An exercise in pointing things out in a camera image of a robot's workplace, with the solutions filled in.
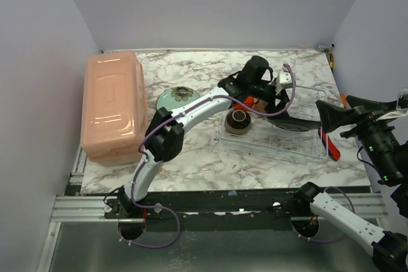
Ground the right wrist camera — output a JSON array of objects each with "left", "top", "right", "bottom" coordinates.
[{"left": 397, "top": 88, "right": 408, "bottom": 109}]

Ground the orange bowl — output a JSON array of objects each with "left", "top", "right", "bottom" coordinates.
[{"left": 233, "top": 96, "right": 259, "bottom": 111}]

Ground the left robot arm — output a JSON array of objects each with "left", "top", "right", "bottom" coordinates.
[{"left": 112, "top": 55, "right": 296, "bottom": 218}]

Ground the pink floral mug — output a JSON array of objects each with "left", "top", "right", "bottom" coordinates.
[{"left": 253, "top": 99, "right": 267, "bottom": 113}]

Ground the yellow black tool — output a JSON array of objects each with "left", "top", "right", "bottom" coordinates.
[{"left": 328, "top": 52, "right": 334, "bottom": 69}]

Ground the black mounting rail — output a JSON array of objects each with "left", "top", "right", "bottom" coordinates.
[{"left": 105, "top": 185, "right": 321, "bottom": 231}]

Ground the teal square plate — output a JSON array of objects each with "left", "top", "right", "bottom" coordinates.
[{"left": 268, "top": 117, "right": 321, "bottom": 132}]

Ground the clear dish rack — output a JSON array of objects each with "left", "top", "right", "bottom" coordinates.
[{"left": 218, "top": 86, "right": 329, "bottom": 161}]

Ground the beige bowl dark rim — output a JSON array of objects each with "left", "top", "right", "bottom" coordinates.
[{"left": 224, "top": 110, "right": 252, "bottom": 135}]

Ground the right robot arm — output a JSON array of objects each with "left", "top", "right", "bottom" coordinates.
[{"left": 293, "top": 93, "right": 407, "bottom": 271}]

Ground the pink plastic storage box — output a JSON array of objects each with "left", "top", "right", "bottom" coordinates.
[{"left": 80, "top": 50, "right": 148, "bottom": 166}]

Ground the orange clip on wall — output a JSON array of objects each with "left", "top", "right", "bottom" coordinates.
[{"left": 340, "top": 94, "right": 347, "bottom": 108}]

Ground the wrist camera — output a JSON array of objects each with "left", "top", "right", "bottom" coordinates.
[
  {"left": 275, "top": 71, "right": 293, "bottom": 94},
  {"left": 397, "top": 88, "right": 408, "bottom": 109}
]

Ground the mint floral round plate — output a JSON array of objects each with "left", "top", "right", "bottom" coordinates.
[{"left": 156, "top": 86, "right": 200, "bottom": 110}]

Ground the red black utensil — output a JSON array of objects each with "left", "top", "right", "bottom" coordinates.
[{"left": 317, "top": 127, "right": 341, "bottom": 161}]

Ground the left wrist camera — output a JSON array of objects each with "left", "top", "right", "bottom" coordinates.
[{"left": 275, "top": 71, "right": 293, "bottom": 94}]

